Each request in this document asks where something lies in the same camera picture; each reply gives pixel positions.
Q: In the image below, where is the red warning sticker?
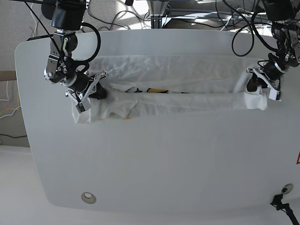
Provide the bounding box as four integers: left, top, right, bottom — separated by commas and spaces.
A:
296, 152, 300, 165

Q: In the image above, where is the metal table post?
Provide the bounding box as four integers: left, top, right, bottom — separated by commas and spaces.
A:
147, 0, 169, 29

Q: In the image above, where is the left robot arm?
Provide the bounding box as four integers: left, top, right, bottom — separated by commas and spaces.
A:
250, 0, 300, 83

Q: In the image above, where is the white printed T-shirt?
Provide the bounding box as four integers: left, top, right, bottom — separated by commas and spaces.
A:
72, 55, 267, 124

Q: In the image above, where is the black round stand base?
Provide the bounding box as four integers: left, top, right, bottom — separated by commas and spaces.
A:
41, 5, 56, 20

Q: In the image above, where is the round table grommet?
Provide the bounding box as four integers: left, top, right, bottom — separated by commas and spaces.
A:
81, 192, 96, 204

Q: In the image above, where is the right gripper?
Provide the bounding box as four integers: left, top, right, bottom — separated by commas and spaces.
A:
65, 71, 108, 104

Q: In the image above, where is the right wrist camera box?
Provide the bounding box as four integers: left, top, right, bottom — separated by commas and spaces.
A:
75, 98, 91, 114

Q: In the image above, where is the black clamp with cable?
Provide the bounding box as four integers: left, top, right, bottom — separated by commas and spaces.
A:
270, 183, 299, 225

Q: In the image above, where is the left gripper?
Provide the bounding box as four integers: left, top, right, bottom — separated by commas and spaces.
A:
246, 60, 285, 92

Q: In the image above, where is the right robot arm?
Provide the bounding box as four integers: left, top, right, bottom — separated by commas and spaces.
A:
44, 0, 107, 103

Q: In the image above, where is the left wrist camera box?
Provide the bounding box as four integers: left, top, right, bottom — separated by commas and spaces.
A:
269, 89, 281, 101

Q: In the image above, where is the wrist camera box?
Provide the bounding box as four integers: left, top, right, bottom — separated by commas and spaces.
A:
269, 89, 281, 101
75, 98, 91, 114

